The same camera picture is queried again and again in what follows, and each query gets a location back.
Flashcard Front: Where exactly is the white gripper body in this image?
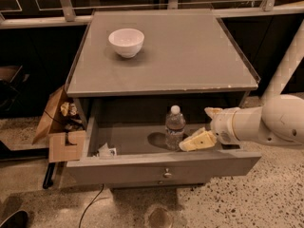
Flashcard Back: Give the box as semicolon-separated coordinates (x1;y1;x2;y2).
210;107;238;144

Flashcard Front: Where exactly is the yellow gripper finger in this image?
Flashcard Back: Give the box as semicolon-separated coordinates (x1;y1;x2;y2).
204;107;222;119
179;127;217;152

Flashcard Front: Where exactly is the clear plastic water bottle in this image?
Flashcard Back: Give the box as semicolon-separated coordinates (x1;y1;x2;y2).
165;105;186;151

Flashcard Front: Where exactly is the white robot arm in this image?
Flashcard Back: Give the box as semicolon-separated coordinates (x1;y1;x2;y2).
179;22;304;151

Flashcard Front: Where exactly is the brass drawer knob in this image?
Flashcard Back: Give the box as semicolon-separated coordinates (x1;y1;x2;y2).
162;168;172;179

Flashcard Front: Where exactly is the open grey top drawer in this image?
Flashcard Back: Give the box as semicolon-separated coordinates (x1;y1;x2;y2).
66;99;262;186

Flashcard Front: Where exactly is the grey wooden nightstand cabinet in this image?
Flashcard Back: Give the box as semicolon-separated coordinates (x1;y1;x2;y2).
65;9;261;189

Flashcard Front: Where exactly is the crumpled white paper scrap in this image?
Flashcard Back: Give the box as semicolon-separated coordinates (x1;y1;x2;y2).
94;143;117;157

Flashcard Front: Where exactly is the white ceramic bowl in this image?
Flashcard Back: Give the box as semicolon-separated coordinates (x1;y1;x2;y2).
108;28;144;58

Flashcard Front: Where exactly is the brown cardboard box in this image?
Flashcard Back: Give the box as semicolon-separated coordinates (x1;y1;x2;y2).
32;86;86;162

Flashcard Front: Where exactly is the black bar on floor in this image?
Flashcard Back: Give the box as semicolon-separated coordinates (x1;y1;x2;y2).
43;162;55;189

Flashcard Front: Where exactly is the black shoe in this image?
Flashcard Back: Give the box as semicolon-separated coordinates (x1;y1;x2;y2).
0;210;29;228

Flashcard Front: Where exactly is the metal window railing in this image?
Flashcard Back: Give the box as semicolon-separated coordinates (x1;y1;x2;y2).
0;0;304;29

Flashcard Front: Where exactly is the black cable on floor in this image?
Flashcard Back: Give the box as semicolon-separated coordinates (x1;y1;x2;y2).
78;183;105;228

